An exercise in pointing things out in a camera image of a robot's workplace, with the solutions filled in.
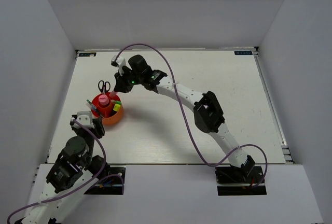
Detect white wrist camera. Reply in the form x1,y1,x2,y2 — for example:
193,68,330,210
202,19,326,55
111,55,126,76
70,110,94,129

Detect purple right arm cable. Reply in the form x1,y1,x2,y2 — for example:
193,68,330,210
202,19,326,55
116,44,268,188

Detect green ink pen refill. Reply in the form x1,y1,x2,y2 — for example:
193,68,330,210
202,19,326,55
86,100,101,116

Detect pink translucent stapler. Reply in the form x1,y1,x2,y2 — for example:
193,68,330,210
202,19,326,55
109,91,117,98

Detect blue label sticker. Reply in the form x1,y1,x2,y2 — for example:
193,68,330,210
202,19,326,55
78,52,96,57
234,51,253,55

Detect black handled scissors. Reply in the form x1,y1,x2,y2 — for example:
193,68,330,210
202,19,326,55
98,80,111,94

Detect blue label sticker left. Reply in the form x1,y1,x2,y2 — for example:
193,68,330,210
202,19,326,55
78,52,96,57

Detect blue label sticker right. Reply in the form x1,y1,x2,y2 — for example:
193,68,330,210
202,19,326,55
234,51,253,55

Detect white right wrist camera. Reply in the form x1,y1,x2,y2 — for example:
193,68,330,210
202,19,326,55
111,55,126,76

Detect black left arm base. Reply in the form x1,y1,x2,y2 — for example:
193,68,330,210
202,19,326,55
79,155,126,195

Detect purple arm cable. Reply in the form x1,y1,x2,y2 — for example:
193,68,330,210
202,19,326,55
7,120,125,224
116,44,268,188

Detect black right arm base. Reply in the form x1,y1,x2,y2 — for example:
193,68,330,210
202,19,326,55
215,166,267,196

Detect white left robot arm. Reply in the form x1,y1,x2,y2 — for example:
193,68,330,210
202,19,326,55
17,111,110,223

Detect yellow cap black highlighter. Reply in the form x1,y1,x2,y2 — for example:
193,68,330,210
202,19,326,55
113,103,121,112

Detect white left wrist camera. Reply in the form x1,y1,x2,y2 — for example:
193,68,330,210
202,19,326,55
70,110,94,129

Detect pink glue stick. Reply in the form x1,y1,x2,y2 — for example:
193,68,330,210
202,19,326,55
98,94,110,108

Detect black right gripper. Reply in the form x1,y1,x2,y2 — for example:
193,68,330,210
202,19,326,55
115,67,144,93

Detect orange round organizer container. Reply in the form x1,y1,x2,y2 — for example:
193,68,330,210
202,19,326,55
91,93,124,125

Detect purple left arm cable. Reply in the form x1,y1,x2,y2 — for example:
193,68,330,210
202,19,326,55
7,120,125,224

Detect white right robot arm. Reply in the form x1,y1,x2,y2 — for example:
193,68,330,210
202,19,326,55
111,55,255,182

